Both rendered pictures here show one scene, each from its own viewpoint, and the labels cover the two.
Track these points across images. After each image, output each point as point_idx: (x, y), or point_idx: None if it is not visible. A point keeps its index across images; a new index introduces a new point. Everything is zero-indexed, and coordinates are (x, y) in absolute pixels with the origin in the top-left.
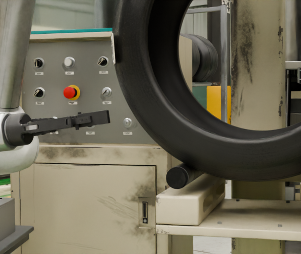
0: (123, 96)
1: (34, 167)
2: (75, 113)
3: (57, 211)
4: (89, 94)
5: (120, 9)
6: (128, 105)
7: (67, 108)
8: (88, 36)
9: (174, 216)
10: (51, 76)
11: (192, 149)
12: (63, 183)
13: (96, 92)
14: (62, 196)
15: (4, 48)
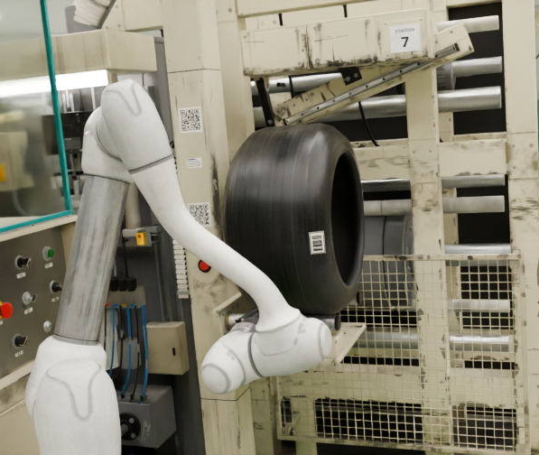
0: (40, 298)
1: None
2: (2, 335)
3: None
4: (13, 307)
5: (316, 211)
6: (45, 306)
7: None
8: (22, 234)
9: (340, 348)
10: None
11: (342, 300)
12: (23, 425)
13: (17, 301)
14: (25, 442)
15: (112, 264)
